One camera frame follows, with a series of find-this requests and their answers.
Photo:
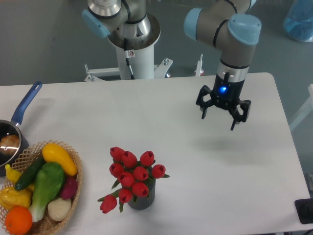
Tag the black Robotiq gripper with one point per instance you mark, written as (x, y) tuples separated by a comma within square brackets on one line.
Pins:
[(226, 94)]

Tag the red tulip bouquet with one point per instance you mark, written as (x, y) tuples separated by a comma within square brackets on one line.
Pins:
[(132, 175)]

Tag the dark grey ribbed vase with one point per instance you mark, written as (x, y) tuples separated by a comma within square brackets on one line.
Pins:
[(141, 203)]

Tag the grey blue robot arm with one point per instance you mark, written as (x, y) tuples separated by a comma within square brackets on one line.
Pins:
[(226, 25)]

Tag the blue plastic bag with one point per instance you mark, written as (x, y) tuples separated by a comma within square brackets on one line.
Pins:
[(298, 23)]

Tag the black device at edge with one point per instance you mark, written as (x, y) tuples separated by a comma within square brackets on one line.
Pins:
[(304, 208)]

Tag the purple red radish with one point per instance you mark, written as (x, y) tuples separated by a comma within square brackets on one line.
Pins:
[(69, 188)]

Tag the yellow squash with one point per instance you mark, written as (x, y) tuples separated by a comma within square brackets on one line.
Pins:
[(53, 152)]

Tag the green bok choy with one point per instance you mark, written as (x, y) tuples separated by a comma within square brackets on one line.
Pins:
[(48, 183)]

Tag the white garlic bulb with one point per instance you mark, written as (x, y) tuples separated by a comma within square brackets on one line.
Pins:
[(58, 209)]

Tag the dark green cucumber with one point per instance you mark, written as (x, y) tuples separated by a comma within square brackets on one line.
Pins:
[(29, 175)]

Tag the brown bread roll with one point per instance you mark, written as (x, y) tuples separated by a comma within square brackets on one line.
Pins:
[(9, 145)]

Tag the yellow banana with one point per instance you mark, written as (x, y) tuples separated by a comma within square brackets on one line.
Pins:
[(12, 174)]

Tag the yellow corn cob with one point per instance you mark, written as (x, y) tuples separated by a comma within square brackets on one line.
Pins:
[(10, 198)]

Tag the orange fruit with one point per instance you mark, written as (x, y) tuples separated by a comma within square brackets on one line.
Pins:
[(18, 221)]

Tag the white frame at right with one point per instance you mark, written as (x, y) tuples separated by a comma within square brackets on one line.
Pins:
[(303, 111)]

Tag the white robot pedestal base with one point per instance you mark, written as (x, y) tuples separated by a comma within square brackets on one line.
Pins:
[(134, 46)]

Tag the blue handled saucepan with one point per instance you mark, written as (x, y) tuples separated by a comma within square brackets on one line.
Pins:
[(12, 127)]

